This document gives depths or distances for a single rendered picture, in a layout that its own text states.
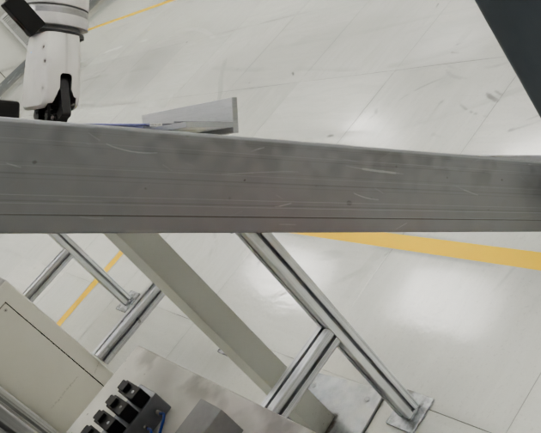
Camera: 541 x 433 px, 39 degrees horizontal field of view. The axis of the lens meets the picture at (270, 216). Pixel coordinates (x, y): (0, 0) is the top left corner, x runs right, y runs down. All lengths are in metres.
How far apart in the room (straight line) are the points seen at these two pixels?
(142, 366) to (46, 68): 0.47
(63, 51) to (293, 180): 0.57
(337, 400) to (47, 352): 0.73
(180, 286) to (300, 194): 0.99
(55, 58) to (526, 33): 0.82
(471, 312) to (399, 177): 1.23
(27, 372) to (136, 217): 1.58
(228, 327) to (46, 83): 0.73
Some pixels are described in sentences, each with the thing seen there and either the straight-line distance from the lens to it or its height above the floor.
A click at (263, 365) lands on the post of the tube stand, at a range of 1.63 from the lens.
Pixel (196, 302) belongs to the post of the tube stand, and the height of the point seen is 0.48.
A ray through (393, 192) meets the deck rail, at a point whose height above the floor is 0.90.
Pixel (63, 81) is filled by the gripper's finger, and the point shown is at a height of 1.02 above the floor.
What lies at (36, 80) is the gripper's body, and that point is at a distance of 1.05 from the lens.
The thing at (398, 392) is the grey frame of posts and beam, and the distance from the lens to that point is 1.65.
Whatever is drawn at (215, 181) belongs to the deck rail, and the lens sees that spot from 0.48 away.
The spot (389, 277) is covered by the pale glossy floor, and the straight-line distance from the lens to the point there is 2.02.
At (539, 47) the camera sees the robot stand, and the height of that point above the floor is 0.51.
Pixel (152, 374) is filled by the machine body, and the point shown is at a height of 0.62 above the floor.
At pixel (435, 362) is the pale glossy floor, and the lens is 1.75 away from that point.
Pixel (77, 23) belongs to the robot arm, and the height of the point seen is 1.06.
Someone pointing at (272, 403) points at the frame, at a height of 0.32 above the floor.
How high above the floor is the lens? 1.19
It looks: 27 degrees down
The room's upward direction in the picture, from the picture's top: 40 degrees counter-clockwise
